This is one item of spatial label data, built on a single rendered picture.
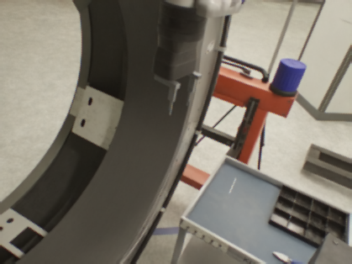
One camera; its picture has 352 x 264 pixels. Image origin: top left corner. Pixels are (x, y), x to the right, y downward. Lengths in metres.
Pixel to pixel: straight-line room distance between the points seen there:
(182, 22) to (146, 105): 0.47
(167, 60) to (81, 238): 0.60
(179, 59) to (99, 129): 0.60
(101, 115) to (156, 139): 0.23
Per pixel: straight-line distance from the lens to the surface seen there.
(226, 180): 1.35
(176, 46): 0.48
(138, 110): 0.92
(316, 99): 3.70
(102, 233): 0.92
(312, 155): 2.75
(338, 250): 0.66
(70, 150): 1.19
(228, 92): 1.54
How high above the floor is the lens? 1.54
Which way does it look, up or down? 34 degrees down
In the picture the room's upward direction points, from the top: 10 degrees clockwise
